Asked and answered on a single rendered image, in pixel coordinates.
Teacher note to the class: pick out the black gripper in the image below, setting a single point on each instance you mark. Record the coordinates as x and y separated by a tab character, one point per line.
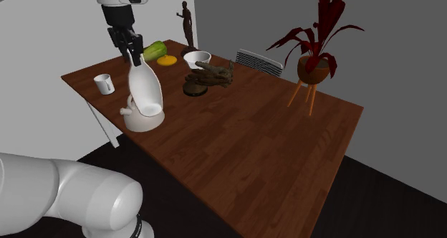
118	17

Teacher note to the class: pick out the white bottle vase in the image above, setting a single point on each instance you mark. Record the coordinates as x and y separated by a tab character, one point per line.
145	85

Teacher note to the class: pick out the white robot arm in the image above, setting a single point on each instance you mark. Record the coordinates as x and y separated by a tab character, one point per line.
69	195

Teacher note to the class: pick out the green cabbage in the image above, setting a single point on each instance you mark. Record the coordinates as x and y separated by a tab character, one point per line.
156	50

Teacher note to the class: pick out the orange flat fruit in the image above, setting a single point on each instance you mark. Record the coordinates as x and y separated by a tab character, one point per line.
167	60

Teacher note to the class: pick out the white mug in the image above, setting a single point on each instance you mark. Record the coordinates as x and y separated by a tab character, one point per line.
102	83

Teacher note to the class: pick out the dark brown human figure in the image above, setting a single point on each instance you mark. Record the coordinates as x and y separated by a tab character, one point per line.
188	27

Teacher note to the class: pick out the white bowl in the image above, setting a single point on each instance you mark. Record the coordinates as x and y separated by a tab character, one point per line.
196	59

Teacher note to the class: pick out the white kettle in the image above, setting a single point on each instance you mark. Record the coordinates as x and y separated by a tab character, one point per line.
143	122

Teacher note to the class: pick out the brown hand sculpture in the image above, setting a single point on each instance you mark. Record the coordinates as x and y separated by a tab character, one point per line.
209	77

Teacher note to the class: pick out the white slatted chair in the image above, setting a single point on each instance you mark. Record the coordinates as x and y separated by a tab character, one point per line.
258	63

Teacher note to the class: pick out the brown wooden table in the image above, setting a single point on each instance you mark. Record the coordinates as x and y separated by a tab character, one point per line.
244	143

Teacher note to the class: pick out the red plant in brown pot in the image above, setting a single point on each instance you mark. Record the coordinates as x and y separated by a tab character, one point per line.
316	69

